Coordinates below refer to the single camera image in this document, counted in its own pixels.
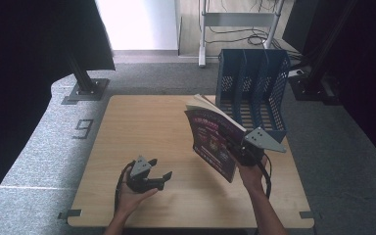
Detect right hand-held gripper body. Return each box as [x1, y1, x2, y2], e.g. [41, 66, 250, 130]
[230, 126, 288, 167]

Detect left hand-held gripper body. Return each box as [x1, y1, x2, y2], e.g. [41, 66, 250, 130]
[124, 155, 165, 194]

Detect dark purple magazine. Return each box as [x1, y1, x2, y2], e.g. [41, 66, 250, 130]
[183, 93, 248, 184]

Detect blue plastic file rack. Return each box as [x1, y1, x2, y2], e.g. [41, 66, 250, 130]
[214, 48, 292, 145]

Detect person's left hand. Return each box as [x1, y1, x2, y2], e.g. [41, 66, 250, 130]
[117, 165, 160, 217]

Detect person's right hand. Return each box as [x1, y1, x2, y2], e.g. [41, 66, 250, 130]
[237, 155, 271, 194]

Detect black metal stand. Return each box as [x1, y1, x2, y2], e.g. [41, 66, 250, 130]
[61, 48, 111, 106]
[288, 0, 360, 103]

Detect white power strip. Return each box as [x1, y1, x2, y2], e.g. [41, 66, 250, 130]
[288, 68, 306, 78]

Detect black curtain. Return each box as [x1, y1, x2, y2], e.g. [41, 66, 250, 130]
[282, 0, 376, 174]
[0, 0, 117, 218]

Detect white panel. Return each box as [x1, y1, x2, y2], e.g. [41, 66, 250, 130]
[94, 0, 183, 52]

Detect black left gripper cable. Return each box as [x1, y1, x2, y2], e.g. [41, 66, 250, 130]
[114, 160, 137, 213]

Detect black floor cables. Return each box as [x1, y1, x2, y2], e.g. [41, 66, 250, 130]
[205, 0, 304, 62]

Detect white metal frame stand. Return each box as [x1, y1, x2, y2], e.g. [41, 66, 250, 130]
[198, 0, 287, 69]

